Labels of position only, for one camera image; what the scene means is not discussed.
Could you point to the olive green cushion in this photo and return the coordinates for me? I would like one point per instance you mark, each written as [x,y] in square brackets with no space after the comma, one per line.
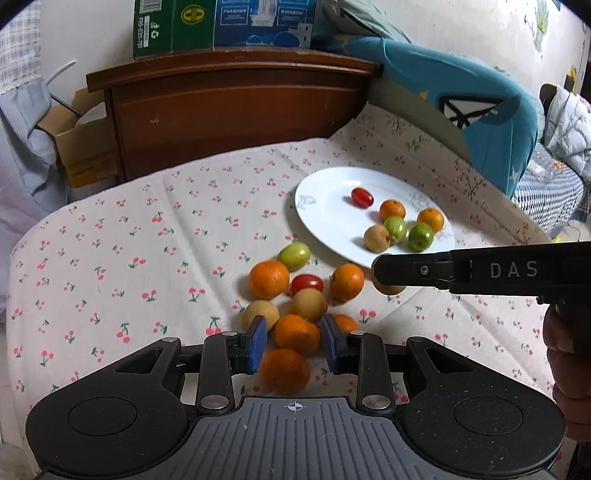
[406,106]

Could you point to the red cherry tomato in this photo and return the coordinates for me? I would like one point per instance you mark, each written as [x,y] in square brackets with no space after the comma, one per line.
[306,283]
[362,197]

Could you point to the green plant wall sticker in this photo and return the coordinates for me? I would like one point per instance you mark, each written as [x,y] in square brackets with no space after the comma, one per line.
[541,27]

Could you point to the green jujube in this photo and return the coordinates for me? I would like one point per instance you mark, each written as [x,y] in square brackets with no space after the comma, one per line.
[395,229]
[420,236]

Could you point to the small yellow-green jujube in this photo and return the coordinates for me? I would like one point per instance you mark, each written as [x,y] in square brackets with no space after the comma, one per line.
[294,256]

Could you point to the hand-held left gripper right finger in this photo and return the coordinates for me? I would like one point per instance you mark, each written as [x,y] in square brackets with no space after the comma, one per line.
[328,341]

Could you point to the small orange mandarin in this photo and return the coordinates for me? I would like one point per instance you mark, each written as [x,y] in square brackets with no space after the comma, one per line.
[430,218]
[285,371]
[348,322]
[392,210]
[347,282]
[297,334]
[269,278]

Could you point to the tan longan fruit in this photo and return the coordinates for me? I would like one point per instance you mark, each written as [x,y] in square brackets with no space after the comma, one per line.
[308,304]
[258,310]
[390,289]
[376,238]

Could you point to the cherry print tablecloth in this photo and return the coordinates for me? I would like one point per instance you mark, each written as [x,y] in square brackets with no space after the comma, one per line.
[138,240]

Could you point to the person's right hand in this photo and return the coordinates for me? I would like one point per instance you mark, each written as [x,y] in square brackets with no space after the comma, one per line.
[570,369]

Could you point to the brown cardboard box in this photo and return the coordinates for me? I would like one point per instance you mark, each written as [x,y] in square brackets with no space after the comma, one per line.
[78,147]

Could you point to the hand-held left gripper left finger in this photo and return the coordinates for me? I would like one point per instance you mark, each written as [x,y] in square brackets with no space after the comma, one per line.
[256,344]

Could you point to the white plate with rose print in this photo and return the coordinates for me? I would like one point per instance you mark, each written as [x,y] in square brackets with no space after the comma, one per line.
[332,217]

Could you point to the brown wooden nightstand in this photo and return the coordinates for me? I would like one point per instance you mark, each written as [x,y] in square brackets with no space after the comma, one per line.
[231,110]

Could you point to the dark chair back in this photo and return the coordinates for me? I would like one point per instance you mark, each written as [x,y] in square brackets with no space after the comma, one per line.
[547,106]

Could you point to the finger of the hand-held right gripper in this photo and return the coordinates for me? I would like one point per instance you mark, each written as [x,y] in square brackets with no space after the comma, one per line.
[406,270]

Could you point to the grey-green pillow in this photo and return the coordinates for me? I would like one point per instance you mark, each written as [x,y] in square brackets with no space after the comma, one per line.
[355,18]

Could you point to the teal quilt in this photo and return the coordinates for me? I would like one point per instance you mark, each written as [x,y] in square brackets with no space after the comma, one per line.
[461,74]

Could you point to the white puffy jacket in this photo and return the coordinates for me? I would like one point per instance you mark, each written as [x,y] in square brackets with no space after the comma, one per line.
[570,134]

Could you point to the blue cardboard box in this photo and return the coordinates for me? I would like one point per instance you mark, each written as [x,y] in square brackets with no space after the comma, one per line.
[263,23]

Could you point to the white hanger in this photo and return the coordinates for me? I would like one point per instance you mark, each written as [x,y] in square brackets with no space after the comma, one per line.
[60,73]

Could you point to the green cardboard box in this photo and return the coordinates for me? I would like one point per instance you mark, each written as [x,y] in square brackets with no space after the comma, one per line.
[175,27]

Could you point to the light blue shirt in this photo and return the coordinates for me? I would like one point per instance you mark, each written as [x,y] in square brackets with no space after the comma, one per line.
[23,152]

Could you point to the navy checked bedsheet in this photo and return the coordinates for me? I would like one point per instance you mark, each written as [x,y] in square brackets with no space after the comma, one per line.
[545,194]

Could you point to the thin metal rod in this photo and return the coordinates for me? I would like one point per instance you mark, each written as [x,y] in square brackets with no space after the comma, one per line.
[62,102]

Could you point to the checked curtain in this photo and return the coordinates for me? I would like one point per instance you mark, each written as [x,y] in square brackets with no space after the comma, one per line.
[18,50]

